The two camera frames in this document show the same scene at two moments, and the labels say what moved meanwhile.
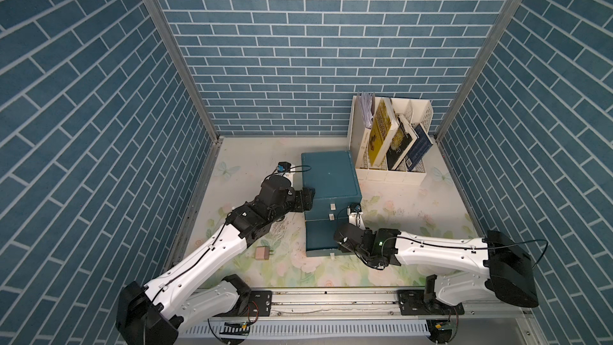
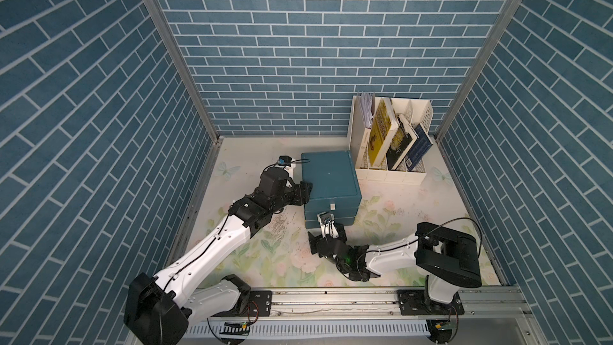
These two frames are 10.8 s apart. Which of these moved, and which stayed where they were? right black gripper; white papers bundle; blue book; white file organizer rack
Moved: right black gripper
Stayed: white file organizer rack; blue book; white papers bundle
